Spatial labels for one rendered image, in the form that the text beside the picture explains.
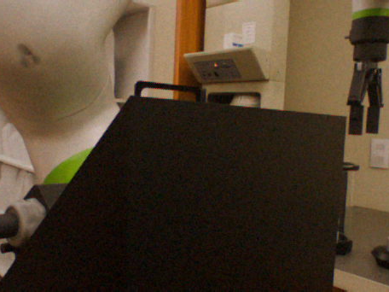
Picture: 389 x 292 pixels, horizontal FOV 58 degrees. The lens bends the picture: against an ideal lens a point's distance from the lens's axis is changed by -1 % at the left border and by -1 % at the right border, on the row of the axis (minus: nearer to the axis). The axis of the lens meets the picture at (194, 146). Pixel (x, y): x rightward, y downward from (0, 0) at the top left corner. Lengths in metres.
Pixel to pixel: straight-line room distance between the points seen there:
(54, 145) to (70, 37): 0.14
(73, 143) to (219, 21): 1.14
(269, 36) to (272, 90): 0.19
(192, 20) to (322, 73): 0.61
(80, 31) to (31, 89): 0.07
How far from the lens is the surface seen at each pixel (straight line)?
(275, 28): 1.35
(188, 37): 1.53
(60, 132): 0.42
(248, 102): 1.37
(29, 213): 0.35
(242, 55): 1.25
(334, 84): 1.65
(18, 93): 0.37
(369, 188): 1.61
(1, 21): 0.33
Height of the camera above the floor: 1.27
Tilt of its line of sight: 5 degrees down
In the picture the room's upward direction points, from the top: 3 degrees clockwise
